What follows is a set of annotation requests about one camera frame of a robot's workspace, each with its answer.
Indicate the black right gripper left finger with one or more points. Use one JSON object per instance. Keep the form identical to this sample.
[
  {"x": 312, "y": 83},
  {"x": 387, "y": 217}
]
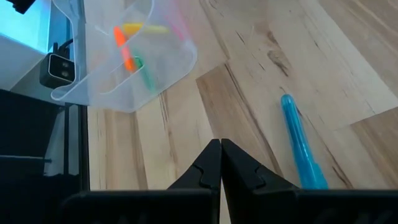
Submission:
[{"x": 186, "y": 202}]

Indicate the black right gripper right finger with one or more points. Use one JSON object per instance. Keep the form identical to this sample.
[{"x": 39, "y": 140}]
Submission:
[{"x": 264, "y": 202}]

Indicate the teal blue highlighter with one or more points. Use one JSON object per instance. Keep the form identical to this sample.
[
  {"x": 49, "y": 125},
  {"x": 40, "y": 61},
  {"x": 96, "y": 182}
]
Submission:
[{"x": 300, "y": 143}]

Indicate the small green highlighter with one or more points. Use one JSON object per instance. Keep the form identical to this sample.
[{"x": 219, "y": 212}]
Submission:
[{"x": 145, "y": 74}]

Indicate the orange highlighter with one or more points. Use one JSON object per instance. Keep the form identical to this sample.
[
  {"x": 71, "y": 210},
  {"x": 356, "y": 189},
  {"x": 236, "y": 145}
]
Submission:
[{"x": 124, "y": 51}]

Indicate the small pink highlighter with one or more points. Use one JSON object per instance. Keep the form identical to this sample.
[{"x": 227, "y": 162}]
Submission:
[{"x": 178, "y": 28}]

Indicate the short yellow highlighter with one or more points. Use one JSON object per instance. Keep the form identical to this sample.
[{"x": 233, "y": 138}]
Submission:
[{"x": 146, "y": 29}]

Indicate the clear plastic bin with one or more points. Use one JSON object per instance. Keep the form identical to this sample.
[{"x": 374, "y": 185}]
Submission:
[{"x": 161, "y": 77}]

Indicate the black table-level camera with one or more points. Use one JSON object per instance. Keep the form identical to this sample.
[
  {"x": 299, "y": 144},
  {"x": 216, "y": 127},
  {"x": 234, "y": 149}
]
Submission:
[{"x": 57, "y": 70}]

